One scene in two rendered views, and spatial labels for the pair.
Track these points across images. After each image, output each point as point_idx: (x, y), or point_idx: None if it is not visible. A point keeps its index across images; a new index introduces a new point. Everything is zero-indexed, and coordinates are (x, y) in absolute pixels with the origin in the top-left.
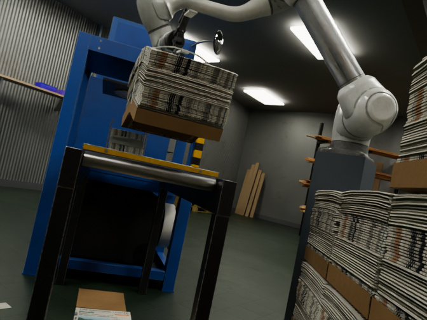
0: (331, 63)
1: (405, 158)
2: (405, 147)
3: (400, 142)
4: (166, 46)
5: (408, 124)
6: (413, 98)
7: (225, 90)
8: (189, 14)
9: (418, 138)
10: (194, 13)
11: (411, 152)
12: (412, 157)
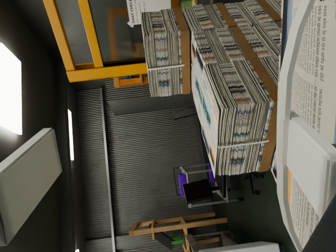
0: None
1: (268, 97)
2: (264, 100)
3: (262, 102)
4: (294, 18)
5: (252, 101)
6: (239, 104)
7: None
8: (36, 167)
9: (256, 91)
10: (56, 167)
11: (264, 93)
12: (266, 93)
